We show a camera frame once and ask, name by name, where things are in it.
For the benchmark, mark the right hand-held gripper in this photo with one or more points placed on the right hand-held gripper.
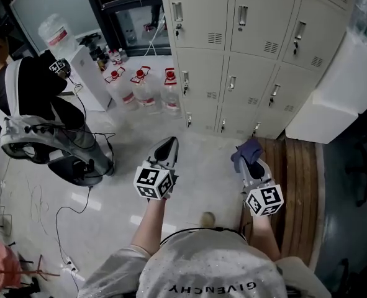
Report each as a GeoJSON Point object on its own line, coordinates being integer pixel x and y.
{"type": "Point", "coordinates": [264, 199]}

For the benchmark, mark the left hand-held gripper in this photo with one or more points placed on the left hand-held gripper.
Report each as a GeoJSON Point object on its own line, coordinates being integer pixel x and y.
{"type": "Point", "coordinates": [153, 182]}

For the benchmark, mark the blue cloth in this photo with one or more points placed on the blue cloth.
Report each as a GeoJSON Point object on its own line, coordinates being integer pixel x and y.
{"type": "Point", "coordinates": [247, 152]}

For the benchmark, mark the bank of beige locker doors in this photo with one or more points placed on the bank of beige locker doors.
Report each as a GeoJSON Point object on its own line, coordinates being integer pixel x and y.
{"type": "Point", "coordinates": [254, 57]}

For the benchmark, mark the person's left forearm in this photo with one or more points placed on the person's left forearm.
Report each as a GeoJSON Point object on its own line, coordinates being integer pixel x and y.
{"type": "Point", "coordinates": [149, 225]}

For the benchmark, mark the person's right forearm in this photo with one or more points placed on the person's right forearm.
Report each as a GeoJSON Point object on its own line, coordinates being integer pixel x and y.
{"type": "Point", "coordinates": [265, 237]}

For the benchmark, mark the wooden slatted platform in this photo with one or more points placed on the wooden slatted platform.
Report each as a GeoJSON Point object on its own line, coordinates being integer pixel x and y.
{"type": "Point", "coordinates": [298, 191]}

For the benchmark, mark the clear water jug red cap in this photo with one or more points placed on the clear water jug red cap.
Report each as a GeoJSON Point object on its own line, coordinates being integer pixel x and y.
{"type": "Point", "coordinates": [144, 92]}
{"type": "Point", "coordinates": [122, 92]}
{"type": "Point", "coordinates": [170, 95]}

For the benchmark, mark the person's beige shoe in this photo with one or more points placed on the person's beige shoe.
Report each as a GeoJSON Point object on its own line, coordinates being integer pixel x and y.
{"type": "Point", "coordinates": [208, 219]}

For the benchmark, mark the person's grey printed shirt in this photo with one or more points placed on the person's grey printed shirt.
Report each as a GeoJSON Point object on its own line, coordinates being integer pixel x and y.
{"type": "Point", "coordinates": [208, 265]}

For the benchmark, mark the white water dispenser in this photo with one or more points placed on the white water dispenser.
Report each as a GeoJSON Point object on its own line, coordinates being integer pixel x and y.
{"type": "Point", "coordinates": [88, 79]}

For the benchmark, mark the small white bottle red cap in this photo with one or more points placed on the small white bottle red cap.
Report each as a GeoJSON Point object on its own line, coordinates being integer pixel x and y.
{"type": "Point", "coordinates": [118, 57]}

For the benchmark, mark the small brown bottle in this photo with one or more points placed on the small brown bottle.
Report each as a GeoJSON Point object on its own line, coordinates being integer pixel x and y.
{"type": "Point", "coordinates": [101, 64]}

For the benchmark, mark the black office chair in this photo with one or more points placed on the black office chair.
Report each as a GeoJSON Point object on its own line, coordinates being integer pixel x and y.
{"type": "Point", "coordinates": [364, 169]}

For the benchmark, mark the black framed glass door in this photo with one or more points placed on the black framed glass door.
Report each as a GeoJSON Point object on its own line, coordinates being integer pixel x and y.
{"type": "Point", "coordinates": [133, 17]}

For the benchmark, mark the white power strip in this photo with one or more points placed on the white power strip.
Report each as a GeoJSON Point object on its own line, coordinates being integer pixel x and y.
{"type": "Point", "coordinates": [70, 264]}

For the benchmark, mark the large clear water bottle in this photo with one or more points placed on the large clear water bottle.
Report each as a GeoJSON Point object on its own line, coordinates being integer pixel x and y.
{"type": "Point", "coordinates": [56, 36]}

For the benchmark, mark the red fabric bundle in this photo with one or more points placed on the red fabric bundle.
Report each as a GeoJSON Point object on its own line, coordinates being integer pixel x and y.
{"type": "Point", "coordinates": [1, 265]}

